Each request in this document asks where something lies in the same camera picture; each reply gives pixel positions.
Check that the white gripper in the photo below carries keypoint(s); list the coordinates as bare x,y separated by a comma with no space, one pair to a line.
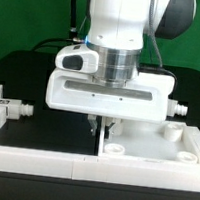
72,87

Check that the white square table top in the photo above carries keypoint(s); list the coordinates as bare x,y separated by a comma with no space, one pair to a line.
165,142

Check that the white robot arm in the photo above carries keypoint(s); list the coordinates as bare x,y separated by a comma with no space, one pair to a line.
102,76

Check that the white U-shaped fence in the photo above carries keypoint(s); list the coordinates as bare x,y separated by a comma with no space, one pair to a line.
164,175

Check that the black vertical pole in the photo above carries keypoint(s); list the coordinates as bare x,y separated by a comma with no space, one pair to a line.
73,13

